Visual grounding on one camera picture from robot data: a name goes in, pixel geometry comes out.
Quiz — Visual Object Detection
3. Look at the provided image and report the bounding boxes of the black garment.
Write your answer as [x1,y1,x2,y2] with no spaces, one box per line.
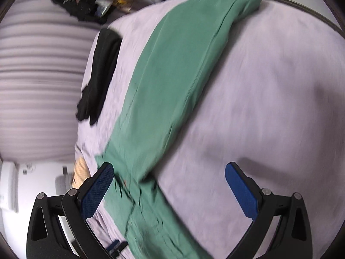
[76,28,122,126]

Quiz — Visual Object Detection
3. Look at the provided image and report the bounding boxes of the pile of dark clothes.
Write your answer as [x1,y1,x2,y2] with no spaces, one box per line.
[43,0,135,25]

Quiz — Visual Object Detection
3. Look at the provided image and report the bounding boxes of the white wall unit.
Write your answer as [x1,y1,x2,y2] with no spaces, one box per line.
[0,162,18,213]

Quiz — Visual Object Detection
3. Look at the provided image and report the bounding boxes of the striped lilac curtain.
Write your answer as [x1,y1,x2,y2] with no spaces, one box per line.
[0,0,108,162]

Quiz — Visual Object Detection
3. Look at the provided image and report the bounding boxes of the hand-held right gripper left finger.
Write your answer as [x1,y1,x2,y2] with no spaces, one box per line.
[26,162,115,259]

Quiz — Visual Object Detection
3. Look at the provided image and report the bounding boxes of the grey quilted headboard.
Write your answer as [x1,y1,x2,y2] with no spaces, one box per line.
[55,175,73,195]

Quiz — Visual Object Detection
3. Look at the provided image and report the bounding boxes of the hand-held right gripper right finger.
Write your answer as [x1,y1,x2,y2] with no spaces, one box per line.
[224,162,313,259]

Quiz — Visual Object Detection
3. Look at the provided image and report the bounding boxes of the green pants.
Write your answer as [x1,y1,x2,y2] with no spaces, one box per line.
[95,0,264,259]

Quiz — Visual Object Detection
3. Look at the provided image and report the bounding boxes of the lilac plush blanket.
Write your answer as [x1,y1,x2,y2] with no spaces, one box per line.
[74,0,345,259]

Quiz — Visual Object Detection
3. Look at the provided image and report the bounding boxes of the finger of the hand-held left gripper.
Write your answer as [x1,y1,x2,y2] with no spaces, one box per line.
[106,239,129,254]

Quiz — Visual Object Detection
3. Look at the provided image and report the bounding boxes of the beige striped garment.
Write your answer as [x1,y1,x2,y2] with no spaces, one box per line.
[71,158,91,189]

